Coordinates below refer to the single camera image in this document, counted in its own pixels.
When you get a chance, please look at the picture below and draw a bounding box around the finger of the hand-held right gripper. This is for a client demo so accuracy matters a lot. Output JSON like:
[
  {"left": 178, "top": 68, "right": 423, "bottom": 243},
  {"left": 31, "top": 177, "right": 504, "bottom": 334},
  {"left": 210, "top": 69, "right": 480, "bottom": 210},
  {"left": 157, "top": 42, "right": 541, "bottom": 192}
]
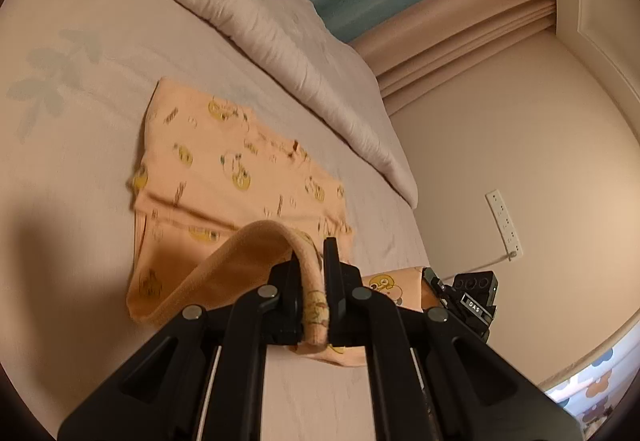
[{"left": 421, "top": 267, "right": 446, "bottom": 309}]

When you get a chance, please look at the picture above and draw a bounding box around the pink curtain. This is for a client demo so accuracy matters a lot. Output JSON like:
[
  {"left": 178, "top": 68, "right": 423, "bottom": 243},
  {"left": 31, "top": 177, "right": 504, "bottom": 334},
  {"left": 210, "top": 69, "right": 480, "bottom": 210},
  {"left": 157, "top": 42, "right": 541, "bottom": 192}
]
[{"left": 347, "top": 0, "right": 561, "bottom": 117}]

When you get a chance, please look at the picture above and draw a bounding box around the orange cartoon print shirt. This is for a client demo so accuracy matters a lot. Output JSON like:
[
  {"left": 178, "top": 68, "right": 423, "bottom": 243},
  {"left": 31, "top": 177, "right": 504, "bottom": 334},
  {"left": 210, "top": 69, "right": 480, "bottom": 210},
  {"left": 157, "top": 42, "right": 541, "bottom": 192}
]
[{"left": 125, "top": 76, "right": 426, "bottom": 369}]

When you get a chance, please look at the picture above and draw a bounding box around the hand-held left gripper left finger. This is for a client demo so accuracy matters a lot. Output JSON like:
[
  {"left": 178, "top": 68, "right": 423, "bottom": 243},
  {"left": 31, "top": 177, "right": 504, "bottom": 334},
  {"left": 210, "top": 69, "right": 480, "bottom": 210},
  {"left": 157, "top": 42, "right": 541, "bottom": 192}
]
[{"left": 57, "top": 258, "right": 306, "bottom": 441}]

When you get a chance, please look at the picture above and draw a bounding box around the bed with pink sheet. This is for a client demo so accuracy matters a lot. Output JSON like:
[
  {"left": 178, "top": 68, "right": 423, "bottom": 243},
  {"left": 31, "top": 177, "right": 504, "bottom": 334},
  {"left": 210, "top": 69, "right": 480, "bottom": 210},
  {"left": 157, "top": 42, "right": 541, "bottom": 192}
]
[{"left": 0, "top": 0, "right": 431, "bottom": 441}]

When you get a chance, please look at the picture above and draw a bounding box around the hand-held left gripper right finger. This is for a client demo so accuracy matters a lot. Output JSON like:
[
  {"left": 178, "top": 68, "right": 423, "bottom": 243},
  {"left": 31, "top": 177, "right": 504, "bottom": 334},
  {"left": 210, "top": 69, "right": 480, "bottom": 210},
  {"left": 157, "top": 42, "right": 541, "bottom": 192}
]
[{"left": 324, "top": 237, "right": 583, "bottom": 441}]

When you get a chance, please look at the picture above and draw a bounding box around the white power cable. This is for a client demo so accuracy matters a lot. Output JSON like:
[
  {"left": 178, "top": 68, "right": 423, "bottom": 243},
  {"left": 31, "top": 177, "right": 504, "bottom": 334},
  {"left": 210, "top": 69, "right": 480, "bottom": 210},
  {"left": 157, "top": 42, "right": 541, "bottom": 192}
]
[{"left": 430, "top": 250, "right": 518, "bottom": 279}]

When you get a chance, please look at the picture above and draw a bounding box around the white power strip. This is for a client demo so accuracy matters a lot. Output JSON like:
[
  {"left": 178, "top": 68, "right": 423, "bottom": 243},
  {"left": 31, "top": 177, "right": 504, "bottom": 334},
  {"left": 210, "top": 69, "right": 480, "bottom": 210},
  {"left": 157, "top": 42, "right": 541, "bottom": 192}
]
[{"left": 485, "top": 190, "right": 524, "bottom": 261}]

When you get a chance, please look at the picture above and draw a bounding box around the cartoon print curtain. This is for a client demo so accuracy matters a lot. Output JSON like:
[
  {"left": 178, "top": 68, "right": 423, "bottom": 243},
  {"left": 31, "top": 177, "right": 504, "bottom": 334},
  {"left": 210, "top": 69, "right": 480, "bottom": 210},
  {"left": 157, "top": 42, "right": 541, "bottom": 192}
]
[{"left": 545, "top": 346, "right": 633, "bottom": 432}]

